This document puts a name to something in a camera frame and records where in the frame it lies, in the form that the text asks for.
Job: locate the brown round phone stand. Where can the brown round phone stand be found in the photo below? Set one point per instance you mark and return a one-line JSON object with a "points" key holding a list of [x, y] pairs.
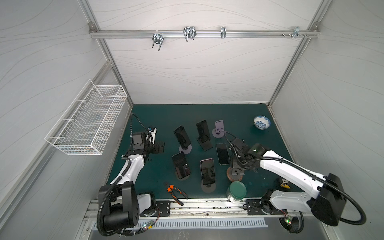
{"points": [[234, 174]]}

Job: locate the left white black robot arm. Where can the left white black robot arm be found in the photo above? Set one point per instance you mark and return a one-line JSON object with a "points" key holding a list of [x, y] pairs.
{"points": [[119, 204]]}

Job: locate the green table mat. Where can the green table mat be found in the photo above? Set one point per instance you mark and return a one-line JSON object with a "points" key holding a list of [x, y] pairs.
{"points": [[159, 169]]}

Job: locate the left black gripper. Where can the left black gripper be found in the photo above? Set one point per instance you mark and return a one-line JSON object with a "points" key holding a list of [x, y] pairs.
{"points": [[155, 150]]}

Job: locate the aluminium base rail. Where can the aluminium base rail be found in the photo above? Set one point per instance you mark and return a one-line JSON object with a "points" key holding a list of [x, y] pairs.
{"points": [[197, 209]]}

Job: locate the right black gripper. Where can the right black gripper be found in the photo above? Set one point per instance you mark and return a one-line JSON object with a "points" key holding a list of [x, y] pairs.
{"points": [[235, 163]]}

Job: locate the dark stand front left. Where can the dark stand front left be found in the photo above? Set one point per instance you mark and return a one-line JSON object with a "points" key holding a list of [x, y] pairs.
{"points": [[181, 179]]}

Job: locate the black square phone stand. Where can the black square phone stand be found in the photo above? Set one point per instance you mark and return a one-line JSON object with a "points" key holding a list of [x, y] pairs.
{"points": [[207, 145]]}

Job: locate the black smartphone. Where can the black smartphone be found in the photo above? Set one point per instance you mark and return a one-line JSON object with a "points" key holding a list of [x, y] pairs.
{"points": [[203, 131], [181, 165], [208, 172], [182, 137]]}

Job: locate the right metal clamp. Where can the right metal clamp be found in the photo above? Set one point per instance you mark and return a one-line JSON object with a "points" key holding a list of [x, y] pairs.
{"points": [[296, 34]]}

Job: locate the yellow black tape measure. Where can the yellow black tape measure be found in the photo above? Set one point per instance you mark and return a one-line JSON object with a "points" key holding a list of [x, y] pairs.
{"points": [[284, 184]]}

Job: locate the green lid jar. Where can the green lid jar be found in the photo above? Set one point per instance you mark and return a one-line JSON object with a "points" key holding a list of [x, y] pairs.
{"points": [[236, 192]]}

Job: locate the metal clamp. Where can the metal clamp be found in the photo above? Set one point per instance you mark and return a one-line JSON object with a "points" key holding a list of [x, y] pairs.
{"points": [[157, 39], [296, 34], [223, 32], [189, 33]]}

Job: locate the blue edged smartphone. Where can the blue edged smartphone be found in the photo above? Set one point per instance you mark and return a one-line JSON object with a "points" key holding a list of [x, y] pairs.
{"points": [[222, 153]]}

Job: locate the white wire basket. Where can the white wire basket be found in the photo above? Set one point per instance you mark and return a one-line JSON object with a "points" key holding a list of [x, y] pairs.
{"points": [[86, 125]]}

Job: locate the orange black pliers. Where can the orange black pliers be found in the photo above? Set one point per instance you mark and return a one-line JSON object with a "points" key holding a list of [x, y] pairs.
{"points": [[173, 190]]}

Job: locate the aluminium cross rail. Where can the aluminium cross rail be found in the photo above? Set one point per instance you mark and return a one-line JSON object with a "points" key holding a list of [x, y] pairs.
{"points": [[201, 34]]}

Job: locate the white slotted cable duct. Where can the white slotted cable duct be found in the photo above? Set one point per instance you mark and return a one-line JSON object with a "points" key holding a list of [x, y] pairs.
{"points": [[210, 223]]}

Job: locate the lilac phone stand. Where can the lilac phone stand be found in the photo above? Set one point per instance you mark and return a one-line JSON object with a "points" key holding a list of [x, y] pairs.
{"points": [[218, 131]]}

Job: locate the left metal clamp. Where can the left metal clamp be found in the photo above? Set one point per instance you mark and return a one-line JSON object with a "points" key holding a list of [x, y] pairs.
{"points": [[157, 39]]}

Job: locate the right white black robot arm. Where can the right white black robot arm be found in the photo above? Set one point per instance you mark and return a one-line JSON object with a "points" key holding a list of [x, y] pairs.
{"points": [[301, 190]]}

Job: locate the blue white porcelain bowl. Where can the blue white porcelain bowl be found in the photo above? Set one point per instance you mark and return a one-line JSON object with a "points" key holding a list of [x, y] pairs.
{"points": [[262, 122]]}

